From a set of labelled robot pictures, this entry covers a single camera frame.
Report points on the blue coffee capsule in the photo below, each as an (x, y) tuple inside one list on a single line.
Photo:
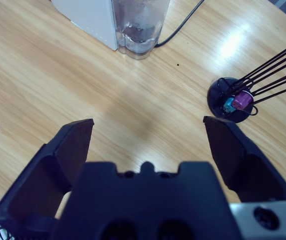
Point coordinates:
[(229, 104)]

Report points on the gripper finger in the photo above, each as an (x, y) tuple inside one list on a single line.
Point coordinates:
[(45, 175), (233, 150)]

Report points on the purple coffee capsule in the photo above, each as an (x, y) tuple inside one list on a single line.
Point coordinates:
[(243, 100)]

